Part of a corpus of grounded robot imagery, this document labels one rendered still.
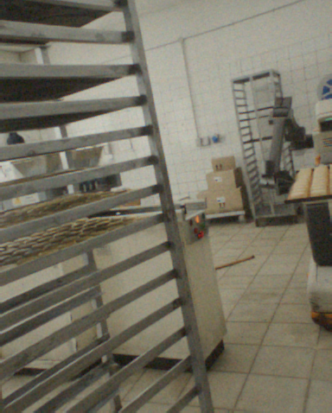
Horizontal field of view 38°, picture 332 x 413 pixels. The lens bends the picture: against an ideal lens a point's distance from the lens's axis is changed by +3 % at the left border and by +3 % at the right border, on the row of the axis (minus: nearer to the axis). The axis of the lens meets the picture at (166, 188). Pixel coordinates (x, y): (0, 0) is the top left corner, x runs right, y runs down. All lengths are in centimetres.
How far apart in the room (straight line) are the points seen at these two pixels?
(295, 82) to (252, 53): 67
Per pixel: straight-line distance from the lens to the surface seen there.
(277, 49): 643
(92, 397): 132
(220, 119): 658
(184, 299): 148
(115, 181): 323
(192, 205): 275
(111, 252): 277
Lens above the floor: 129
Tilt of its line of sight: 6 degrees down
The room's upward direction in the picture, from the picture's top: 11 degrees counter-clockwise
